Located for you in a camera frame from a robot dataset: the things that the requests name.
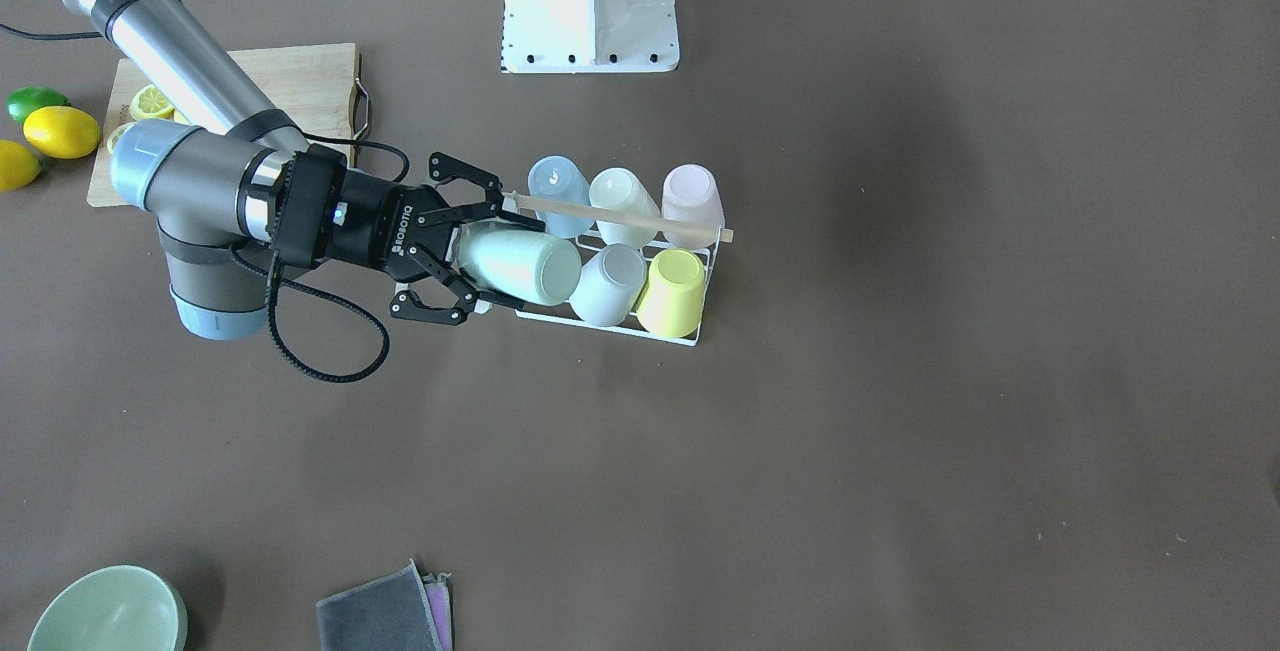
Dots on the lemon slice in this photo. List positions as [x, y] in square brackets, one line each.
[150, 103]

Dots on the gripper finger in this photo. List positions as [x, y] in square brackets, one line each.
[432, 291]
[470, 195]

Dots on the grey folded cloth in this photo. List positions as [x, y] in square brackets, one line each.
[407, 610]

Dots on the white plastic cup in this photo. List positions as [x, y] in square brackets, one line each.
[620, 190]

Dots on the pale pink plastic cup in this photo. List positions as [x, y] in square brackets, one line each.
[691, 195]

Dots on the green lime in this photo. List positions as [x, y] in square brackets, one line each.
[22, 102]

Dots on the wooden cutting board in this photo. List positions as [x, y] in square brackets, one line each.
[318, 85]

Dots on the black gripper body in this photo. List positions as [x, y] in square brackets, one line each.
[377, 228]

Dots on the mint green plastic cup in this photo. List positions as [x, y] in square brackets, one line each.
[530, 265]

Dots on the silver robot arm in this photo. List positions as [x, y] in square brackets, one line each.
[239, 193]

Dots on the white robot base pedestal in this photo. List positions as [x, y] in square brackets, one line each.
[589, 37]

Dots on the light blue plastic cup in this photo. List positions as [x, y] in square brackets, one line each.
[557, 178]

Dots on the pale white blue cup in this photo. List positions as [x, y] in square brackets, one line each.
[609, 286]

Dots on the yellow plastic cup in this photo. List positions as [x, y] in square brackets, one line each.
[672, 302]

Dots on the white wire cup rack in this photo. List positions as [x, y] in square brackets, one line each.
[590, 243]

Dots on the mint green bowl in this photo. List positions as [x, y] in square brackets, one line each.
[121, 607]

